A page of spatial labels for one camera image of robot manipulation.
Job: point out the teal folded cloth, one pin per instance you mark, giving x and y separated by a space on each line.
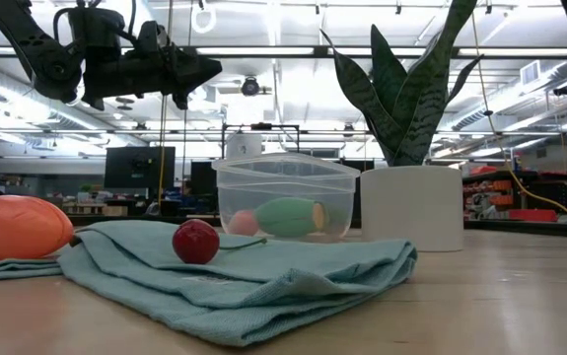
263 286

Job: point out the small pink toy fruit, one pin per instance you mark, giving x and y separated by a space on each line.
242 223

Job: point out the black dome camera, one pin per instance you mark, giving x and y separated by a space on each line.
251 86

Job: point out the white cylinder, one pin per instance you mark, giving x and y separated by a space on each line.
243 145

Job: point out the orange toy carrot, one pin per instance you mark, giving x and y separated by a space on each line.
17 227

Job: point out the red toy cherry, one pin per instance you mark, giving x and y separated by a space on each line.
195 241

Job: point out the parts bin rack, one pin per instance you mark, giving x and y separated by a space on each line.
500 186

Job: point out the green snake plant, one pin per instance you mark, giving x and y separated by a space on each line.
411 113

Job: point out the clear plastic tupperware container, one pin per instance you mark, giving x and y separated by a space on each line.
283 177

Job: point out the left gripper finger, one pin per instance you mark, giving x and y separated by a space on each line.
199 65
196 81

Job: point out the white plant pot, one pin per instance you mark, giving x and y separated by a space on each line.
411 207

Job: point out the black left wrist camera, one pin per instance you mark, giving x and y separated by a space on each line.
151 39

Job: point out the large black monitor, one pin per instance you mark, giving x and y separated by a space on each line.
140 167

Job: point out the small black monitor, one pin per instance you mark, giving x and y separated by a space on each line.
203 177

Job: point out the green toy vegetable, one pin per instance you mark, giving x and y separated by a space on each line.
288 217

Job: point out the black metal rack frame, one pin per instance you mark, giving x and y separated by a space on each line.
261 126

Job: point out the red box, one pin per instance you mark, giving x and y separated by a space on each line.
533 215

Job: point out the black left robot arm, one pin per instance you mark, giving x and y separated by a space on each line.
41 54

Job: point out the black aluminium table frame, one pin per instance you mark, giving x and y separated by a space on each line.
534 225

